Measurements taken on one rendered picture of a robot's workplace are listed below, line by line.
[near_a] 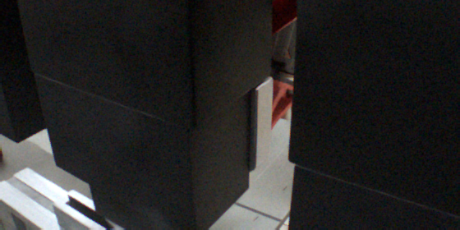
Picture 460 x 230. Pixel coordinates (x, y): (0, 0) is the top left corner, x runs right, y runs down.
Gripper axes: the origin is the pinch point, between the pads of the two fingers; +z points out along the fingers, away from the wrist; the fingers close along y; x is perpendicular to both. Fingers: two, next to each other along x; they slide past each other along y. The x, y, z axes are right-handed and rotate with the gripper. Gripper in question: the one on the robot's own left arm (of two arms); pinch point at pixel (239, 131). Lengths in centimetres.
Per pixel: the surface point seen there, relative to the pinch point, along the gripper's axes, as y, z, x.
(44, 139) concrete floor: -183, 56, 116
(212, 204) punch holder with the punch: 10.3, 2.6, -21.6
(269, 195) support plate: 7.0, 5.1, -3.3
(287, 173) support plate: 6.9, 2.9, 0.6
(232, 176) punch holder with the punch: 10.3, 0.8, -20.1
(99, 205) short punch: -3.3, 8.8, -16.7
